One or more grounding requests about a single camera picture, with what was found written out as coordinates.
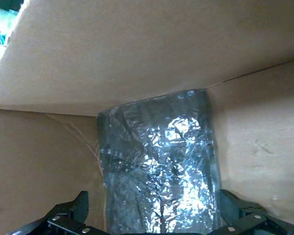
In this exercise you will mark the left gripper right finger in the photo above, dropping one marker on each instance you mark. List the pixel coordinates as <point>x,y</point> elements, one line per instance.
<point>245,220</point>

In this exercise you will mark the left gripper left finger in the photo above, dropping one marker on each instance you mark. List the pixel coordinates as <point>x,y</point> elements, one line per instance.
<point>68,220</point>

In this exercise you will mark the silver antistatic bag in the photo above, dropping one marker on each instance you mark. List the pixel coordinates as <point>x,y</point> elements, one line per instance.
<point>161,159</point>

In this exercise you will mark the brown cardboard box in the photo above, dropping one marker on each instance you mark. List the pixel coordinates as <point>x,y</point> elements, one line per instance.
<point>137,49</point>

